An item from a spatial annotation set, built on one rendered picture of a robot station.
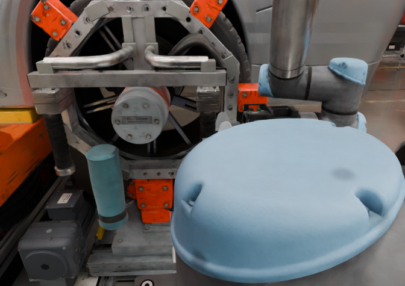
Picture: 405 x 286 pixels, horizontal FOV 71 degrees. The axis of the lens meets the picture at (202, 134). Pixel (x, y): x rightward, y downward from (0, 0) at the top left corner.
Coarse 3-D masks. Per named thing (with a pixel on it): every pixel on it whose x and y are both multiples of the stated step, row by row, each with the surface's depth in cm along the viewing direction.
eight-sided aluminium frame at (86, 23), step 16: (80, 16) 72; (96, 16) 72; (112, 16) 72; (144, 16) 72; (160, 16) 73; (176, 16) 72; (192, 16) 73; (80, 32) 73; (192, 32) 75; (208, 32) 75; (64, 48) 75; (80, 48) 80; (224, 48) 77; (224, 96) 83; (64, 112) 83; (64, 128) 85; (80, 128) 90; (80, 144) 87; (96, 144) 92; (128, 160) 97; (144, 160) 97; (160, 160) 97; (176, 160) 97; (128, 176) 93; (144, 176) 93; (160, 176) 94
